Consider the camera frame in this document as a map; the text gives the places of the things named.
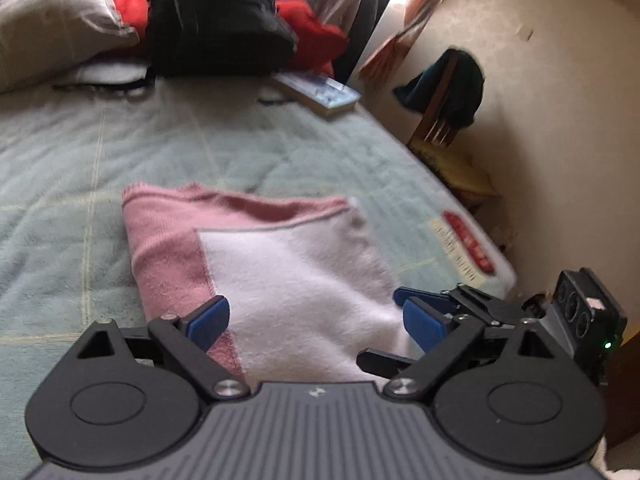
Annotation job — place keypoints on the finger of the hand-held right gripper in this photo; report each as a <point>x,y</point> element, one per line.
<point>480,305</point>
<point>380,360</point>

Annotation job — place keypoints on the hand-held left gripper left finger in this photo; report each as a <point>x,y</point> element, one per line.
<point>207,322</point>

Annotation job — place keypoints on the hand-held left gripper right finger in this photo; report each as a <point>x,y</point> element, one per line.
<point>425,325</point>

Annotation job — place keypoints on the pink and white sweater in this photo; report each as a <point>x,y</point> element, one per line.
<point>290,280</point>

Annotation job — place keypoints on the red mattress label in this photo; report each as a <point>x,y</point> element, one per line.
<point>470,242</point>

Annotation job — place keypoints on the wooden chair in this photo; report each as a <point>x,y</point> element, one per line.
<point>450,165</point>

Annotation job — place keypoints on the book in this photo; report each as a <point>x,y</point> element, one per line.
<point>320,92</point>

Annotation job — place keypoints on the white cloth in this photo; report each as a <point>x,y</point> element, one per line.
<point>107,72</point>

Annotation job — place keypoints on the dark hanging jacket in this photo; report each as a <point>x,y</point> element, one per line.
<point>365,35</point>

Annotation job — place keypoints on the orange curtain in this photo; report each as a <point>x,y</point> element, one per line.
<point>420,15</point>

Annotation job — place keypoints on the black backpack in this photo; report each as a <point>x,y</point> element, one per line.
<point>215,20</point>

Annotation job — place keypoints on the red quilt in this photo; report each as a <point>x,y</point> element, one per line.
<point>315,35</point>

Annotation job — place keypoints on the grey pillow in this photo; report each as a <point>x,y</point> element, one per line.
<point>55,20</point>

